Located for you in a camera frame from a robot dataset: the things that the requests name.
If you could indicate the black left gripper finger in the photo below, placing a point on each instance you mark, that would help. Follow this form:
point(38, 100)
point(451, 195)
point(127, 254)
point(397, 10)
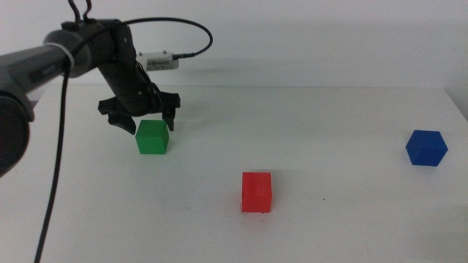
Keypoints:
point(169, 117)
point(124, 123)

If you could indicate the green cube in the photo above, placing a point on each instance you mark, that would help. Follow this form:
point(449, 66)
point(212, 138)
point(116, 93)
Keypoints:
point(151, 139)

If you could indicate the red cube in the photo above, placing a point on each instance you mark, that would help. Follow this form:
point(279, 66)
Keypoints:
point(256, 193)

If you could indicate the blue cube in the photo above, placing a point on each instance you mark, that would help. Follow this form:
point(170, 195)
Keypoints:
point(426, 148)

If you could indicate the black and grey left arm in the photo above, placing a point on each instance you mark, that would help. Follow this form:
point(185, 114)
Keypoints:
point(33, 69)

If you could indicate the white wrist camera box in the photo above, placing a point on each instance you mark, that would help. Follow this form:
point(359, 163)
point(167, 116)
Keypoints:
point(159, 62)

